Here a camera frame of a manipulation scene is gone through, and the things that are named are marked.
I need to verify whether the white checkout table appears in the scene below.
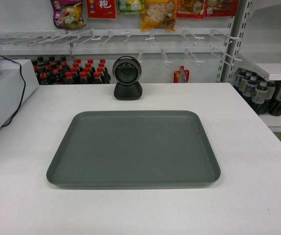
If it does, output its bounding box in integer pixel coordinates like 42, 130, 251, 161
0, 83, 281, 235

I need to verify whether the grey rectangular tray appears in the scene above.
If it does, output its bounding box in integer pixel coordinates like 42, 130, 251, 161
46, 110, 221, 189

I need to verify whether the yellow snack bag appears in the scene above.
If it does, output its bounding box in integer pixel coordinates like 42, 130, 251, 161
140, 0, 178, 31

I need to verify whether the dark tea bottle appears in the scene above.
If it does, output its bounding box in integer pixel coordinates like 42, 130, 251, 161
250, 81, 268, 115

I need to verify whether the white cash register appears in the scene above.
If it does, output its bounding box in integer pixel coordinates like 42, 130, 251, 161
0, 59, 39, 128

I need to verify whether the black barcode scanner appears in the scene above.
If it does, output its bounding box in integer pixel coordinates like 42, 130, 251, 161
112, 56, 143, 100

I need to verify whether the purple snack bag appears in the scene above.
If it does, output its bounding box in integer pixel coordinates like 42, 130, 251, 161
50, 0, 86, 30

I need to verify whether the red snack bag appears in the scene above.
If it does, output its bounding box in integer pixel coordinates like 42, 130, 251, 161
86, 0, 116, 19

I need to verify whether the black power cable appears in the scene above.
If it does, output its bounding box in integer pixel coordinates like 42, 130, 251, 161
0, 55, 27, 127

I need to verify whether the white peg hook rack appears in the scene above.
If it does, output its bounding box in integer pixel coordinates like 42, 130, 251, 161
0, 27, 239, 66

